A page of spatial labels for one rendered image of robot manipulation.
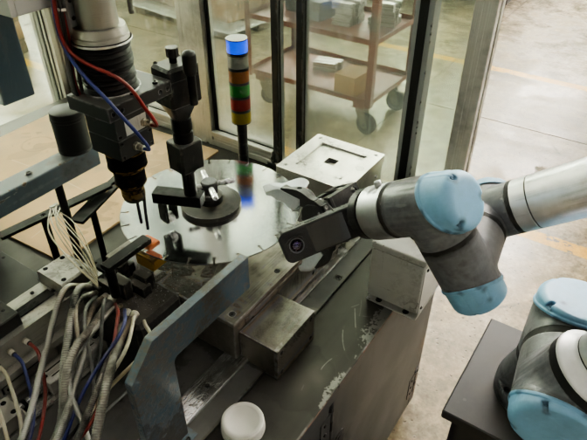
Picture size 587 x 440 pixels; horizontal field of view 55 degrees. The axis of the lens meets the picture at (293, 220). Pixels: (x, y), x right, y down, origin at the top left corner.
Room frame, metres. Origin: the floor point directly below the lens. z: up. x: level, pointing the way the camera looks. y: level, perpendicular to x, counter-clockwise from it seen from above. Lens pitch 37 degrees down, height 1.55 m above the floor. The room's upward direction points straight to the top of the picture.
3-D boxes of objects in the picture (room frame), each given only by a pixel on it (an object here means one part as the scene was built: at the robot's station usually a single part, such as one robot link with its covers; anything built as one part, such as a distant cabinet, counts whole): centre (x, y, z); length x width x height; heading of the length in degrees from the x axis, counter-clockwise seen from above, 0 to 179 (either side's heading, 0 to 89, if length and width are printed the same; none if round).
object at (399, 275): (0.90, -0.27, 0.82); 0.28 x 0.11 x 0.15; 146
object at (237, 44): (1.15, 0.12, 1.14); 0.05 x 0.04 x 0.03; 56
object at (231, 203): (0.85, 0.15, 0.96); 0.11 x 0.11 x 0.03
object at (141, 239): (0.69, 0.26, 0.95); 0.10 x 0.03 x 0.07; 146
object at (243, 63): (1.15, 0.12, 1.11); 0.05 x 0.04 x 0.03; 56
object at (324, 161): (1.10, -0.08, 0.82); 0.18 x 0.18 x 0.15; 56
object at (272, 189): (0.74, 0.00, 1.07); 0.09 x 0.06 x 0.03; 45
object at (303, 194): (0.69, -0.02, 1.07); 0.09 x 0.02 x 0.05; 45
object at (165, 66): (0.78, 0.17, 1.17); 0.06 x 0.05 x 0.20; 137
